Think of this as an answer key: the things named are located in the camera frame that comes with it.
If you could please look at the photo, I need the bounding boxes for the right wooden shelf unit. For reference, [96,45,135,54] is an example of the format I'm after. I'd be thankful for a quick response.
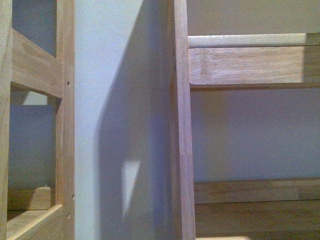
[168,0,320,240]

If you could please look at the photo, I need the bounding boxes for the wooden shelf unit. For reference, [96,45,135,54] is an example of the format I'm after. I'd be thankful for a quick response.
[168,0,320,240]
[0,0,76,240]

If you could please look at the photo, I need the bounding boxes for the left wooden shelf unit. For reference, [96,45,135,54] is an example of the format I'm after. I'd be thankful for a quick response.
[0,0,76,240]

